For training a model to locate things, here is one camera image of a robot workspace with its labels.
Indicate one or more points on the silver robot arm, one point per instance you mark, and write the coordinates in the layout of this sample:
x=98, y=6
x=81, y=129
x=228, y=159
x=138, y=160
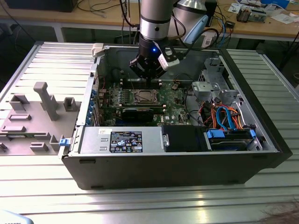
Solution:
x=154, y=28

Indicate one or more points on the blue cardboard box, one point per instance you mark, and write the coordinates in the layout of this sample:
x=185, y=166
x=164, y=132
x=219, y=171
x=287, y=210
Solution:
x=275, y=2

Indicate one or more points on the silver power supply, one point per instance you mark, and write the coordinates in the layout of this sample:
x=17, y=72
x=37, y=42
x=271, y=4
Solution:
x=93, y=140

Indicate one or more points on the beige plastic case latch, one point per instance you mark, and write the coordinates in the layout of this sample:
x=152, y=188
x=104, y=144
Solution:
x=97, y=49

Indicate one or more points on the green motherboard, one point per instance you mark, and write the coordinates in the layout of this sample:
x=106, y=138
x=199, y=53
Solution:
x=175, y=112

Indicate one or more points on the metal CPU locking lever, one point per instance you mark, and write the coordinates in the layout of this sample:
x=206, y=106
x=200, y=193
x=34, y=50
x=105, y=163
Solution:
x=130, y=81

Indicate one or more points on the silver metal computer part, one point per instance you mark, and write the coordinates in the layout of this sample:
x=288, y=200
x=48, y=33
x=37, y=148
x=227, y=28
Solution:
x=259, y=16

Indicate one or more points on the clear plastic bag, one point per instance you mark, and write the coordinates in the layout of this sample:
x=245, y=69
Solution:
x=283, y=18

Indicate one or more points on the black graphics card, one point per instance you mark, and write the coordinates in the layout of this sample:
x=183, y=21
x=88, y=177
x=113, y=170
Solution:
x=137, y=114

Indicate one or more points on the person head brown hair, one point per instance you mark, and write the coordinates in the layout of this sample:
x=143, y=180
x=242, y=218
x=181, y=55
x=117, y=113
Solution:
x=293, y=219

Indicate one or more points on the small black adapter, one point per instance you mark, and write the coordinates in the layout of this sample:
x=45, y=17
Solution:
x=230, y=24

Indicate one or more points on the white plastic device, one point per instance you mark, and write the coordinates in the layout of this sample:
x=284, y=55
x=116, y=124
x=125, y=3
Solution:
x=11, y=218

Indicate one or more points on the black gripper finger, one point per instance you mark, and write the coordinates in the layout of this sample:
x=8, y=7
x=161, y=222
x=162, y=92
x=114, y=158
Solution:
x=137, y=66
x=158, y=72

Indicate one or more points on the CPU socket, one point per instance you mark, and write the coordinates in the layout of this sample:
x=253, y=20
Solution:
x=136, y=103

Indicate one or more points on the green RAM stick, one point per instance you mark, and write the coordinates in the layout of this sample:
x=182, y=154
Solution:
x=16, y=136

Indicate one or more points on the pale blue teach pendant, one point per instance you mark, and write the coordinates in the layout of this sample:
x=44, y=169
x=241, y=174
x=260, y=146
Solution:
x=197, y=26

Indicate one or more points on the white power adapter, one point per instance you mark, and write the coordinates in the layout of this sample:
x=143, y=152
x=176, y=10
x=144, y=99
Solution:
x=206, y=42

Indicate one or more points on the wooden desk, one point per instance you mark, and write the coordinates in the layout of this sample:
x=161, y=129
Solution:
x=46, y=16

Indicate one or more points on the grey parts rack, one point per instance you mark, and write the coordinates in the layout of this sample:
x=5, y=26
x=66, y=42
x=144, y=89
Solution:
x=35, y=126

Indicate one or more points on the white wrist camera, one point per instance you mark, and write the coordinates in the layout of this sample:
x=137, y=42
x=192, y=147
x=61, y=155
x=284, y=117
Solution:
x=164, y=63

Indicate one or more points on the black plastic drive shroud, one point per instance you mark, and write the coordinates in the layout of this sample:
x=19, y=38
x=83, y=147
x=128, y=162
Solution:
x=184, y=138

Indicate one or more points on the hard disk in blue carrier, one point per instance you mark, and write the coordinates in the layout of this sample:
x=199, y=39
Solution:
x=229, y=144

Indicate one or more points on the black PC case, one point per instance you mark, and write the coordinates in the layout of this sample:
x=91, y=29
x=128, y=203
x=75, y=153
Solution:
x=163, y=170

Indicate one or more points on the silver metal disk bay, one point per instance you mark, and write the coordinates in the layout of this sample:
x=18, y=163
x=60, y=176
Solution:
x=203, y=91

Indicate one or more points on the CPU cooler heat sink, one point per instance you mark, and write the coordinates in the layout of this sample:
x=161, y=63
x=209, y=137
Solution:
x=244, y=15

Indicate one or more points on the black computer case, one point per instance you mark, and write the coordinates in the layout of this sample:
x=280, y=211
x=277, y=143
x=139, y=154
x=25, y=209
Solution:
x=39, y=5

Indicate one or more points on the blue plastic case latch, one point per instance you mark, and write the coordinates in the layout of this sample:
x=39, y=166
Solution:
x=64, y=142

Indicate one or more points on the silver square CPU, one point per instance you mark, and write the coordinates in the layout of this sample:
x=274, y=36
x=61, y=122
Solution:
x=147, y=96

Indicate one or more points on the white paper sheet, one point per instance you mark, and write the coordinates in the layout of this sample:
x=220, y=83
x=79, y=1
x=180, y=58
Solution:
x=234, y=8

